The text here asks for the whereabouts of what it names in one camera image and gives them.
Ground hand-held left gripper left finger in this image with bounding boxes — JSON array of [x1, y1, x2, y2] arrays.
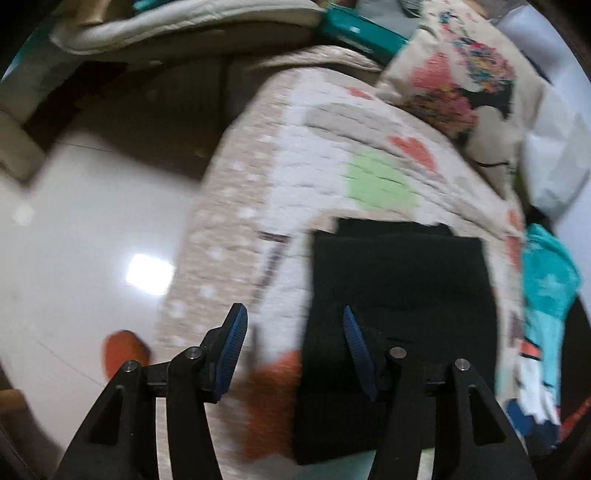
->
[[51, 302, 250, 480]]

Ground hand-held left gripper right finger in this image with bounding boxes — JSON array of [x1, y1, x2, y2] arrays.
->
[[342, 305, 539, 480]]

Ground black pants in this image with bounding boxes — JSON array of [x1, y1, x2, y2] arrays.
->
[[292, 218, 502, 467]]

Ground orange slipper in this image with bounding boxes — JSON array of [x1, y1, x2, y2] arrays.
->
[[102, 330, 151, 381]]

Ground teal and white fleece blanket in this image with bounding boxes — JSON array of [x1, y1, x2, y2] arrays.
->
[[505, 224, 583, 450]]

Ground quilted patterned bedspread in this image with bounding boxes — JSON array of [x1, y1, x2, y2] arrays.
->
[[152, 46, 529, 480]]

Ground floral figure printed pillow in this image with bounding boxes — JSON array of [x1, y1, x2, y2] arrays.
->
[[376, 0, 548, 195]]

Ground teal box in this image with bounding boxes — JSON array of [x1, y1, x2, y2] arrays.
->
[[321, 7, 409, 65]]

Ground beige padded mat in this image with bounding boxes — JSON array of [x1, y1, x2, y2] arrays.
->
[[48, 0, 328, 58]]

